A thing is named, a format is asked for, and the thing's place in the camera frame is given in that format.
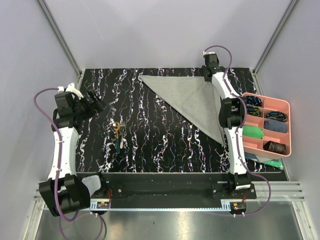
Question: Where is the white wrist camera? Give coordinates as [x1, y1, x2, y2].
[203, 51, 216, 57]
[57, 83, 84, 99]

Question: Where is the blue patterned napkin roll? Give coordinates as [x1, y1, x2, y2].
[246, 95, 263, 107]

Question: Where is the grey cloth napkin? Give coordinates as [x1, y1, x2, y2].
[140, 75, 226, 146]

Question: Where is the yellow patterned napkin roll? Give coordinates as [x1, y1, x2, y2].
[246, 105, 262, 117]

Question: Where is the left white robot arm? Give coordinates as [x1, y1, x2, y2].
[33, 83, 108, 217]

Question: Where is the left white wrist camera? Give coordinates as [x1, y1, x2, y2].
[57, 83, 84, 99]

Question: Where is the dark brown napkin roll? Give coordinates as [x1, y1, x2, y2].
[263, 140, 287, 154]

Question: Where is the stack of coloured cloths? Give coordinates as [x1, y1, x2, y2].
[244, 152, 284, 169]

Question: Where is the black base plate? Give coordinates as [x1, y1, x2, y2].
[79, 172, 257, 210]

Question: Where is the grey-blue folded napkin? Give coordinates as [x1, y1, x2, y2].
[263, 119, 288, 133]

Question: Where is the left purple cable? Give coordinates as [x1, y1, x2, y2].
[33, 87, 107, 238]

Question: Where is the pink divided tray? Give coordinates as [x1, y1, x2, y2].
[242, 92, 292, 160]

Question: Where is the silver fork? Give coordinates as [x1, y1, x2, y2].
[119, 121, 125, 149]

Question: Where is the green napkin roll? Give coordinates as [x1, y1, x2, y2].
[242, 125, 264, 139]

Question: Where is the blue-orange patterned napkin roll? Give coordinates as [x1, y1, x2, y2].
[266, 111, 288, 123]

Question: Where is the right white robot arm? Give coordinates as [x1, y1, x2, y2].
[202, 52, 251, 199]

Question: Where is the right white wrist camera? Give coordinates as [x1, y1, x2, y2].
[203, 51, 216, 57]

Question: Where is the gold spoon green handle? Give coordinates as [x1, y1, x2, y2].
[112, 122, 121, 154]

